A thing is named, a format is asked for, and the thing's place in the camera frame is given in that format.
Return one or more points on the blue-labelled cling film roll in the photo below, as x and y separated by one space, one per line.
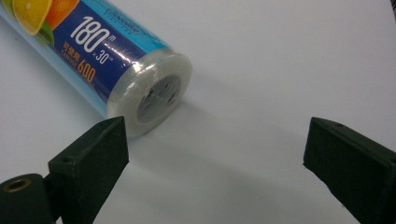
102 49

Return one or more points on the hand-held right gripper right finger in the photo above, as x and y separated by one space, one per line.
355 165

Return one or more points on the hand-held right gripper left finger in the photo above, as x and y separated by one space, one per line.
90 168

